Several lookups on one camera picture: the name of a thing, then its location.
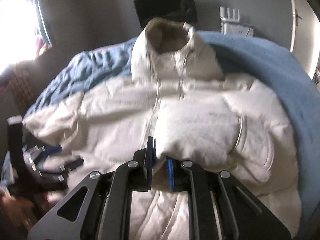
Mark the white wifi router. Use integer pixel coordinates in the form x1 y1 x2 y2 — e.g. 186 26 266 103
219 7 240 23

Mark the window with curtain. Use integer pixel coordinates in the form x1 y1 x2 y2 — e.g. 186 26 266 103
1 0 53 73

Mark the white door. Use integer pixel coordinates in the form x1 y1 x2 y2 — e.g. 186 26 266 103
290 0 319 79

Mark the white puffer jacket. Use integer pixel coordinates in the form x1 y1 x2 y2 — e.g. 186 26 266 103
24 18 302 239

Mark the person's left hand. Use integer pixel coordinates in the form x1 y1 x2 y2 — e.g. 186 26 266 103
1 188 34 229

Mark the black flat monitor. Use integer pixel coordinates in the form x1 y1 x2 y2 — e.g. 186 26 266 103
134 0 197 28

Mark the blue fleece blanket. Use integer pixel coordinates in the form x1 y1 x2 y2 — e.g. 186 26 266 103
27 31 319 222

